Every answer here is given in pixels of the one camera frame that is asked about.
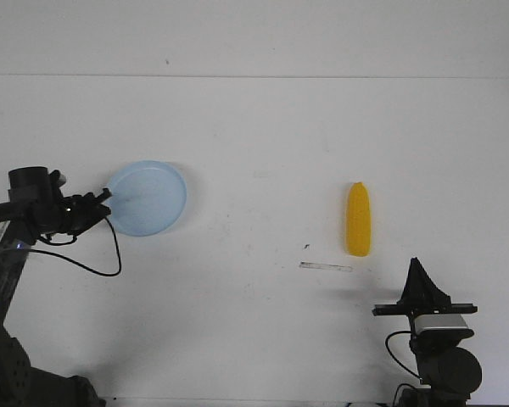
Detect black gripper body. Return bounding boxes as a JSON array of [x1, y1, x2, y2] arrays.
[[33, 192, 94, 236], [372, 304, 478, 329]]

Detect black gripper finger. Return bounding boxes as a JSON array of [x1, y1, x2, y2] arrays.
[[80, 204, 111, 232], [398, 258, 417, 305], [415, 258, 451, 306], [84, 188, 111, 204]]

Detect light blue round plate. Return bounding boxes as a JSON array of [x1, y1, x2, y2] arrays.
[[106, 160, 187, 237]]

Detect yellow corn cob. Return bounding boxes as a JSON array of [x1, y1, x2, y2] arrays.
[[345, 182, 372, 257]]

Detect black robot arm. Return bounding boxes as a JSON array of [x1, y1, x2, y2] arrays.
[[0, 166, 111, 406], [372, 258, 482, 406]]

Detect clear tape strip horizontal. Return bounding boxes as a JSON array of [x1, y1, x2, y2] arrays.
[[299, 262, 353, 272]]

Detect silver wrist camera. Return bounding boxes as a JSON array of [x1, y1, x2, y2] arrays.
[[413, 314, 469, 336]]

